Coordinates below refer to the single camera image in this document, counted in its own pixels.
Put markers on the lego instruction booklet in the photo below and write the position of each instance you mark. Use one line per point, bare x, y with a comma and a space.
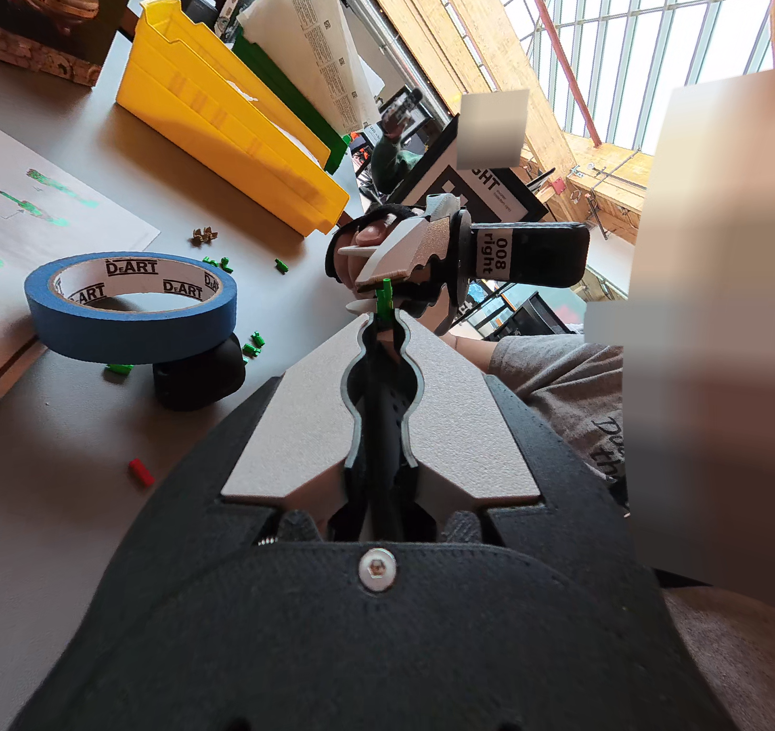
60, 228

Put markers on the red lego pin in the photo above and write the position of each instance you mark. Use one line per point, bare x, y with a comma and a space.
140, 473

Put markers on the white printed paper bags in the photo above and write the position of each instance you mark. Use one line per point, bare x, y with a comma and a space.
309, 34

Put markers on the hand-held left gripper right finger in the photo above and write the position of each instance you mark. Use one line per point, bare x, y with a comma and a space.
472, 440

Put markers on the black framed marker sign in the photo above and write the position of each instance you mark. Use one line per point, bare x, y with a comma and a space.
502, 195

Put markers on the yellow plastic bin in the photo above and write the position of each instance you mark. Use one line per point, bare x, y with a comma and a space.
212, 125

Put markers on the blue masking tape roll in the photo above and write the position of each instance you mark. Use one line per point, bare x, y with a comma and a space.
121, 331

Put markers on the green plastic bin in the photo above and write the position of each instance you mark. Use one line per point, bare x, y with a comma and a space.
284, 92

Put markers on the green lego stem assembly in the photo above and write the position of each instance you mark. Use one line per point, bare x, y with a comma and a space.
382, 304

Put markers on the person's right hand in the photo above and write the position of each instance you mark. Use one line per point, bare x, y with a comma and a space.
372, 234

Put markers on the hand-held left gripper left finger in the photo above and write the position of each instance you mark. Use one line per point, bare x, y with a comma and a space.
284, 440

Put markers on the black round object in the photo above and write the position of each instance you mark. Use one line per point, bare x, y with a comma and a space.
200, 379

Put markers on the scattered green lego pieces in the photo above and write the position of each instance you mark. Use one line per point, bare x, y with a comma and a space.
118, 370

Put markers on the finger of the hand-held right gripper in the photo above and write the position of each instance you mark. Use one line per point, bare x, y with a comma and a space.
418, 246

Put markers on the crumpled white paper bag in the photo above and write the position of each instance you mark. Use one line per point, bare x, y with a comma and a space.
245, 93

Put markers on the person's right forearm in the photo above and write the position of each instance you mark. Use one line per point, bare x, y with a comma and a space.
472, 349

